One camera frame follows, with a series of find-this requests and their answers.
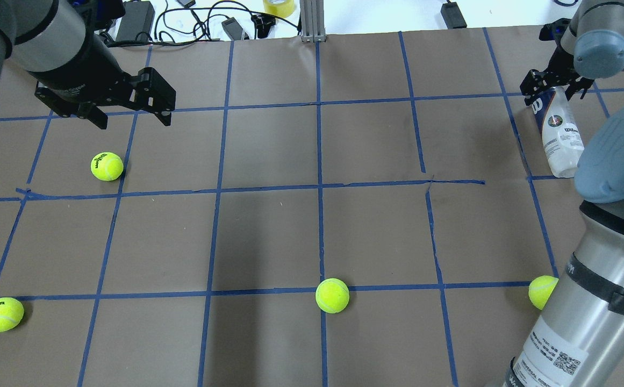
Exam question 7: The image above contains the tennis ball front left corner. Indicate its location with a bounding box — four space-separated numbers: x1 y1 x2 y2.
0 297 25 333

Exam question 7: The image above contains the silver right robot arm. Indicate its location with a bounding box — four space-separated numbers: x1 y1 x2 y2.
490 1 624 386

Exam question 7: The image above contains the aluminium frame post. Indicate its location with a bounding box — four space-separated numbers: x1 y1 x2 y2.
299 0 327 42

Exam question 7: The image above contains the black power adapter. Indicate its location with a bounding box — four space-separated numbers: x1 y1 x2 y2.
115 1 155 42

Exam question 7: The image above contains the yellow tape roll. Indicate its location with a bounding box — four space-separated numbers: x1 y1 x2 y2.
262 0 296 19

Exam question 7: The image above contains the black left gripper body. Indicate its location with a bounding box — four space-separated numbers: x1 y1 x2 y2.
34 68 176 117

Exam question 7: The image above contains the tennis ball near left gripper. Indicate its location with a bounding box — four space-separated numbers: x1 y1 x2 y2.
90 152 124 182

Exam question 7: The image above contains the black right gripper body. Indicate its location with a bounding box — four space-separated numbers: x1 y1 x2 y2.
540 51 594 90

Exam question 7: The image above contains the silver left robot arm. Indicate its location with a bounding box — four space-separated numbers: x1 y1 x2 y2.
0 1 176 130

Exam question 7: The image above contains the small black adapter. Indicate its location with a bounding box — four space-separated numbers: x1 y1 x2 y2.
440 1 468 30

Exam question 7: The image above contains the tennis ball near base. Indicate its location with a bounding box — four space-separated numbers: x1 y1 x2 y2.
528 275 559 311

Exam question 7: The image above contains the tennis ball front centre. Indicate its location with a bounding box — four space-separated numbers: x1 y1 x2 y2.
315 278 349 314

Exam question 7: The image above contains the clear tennis ball can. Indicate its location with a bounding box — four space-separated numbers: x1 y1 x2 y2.
530 86 584 178

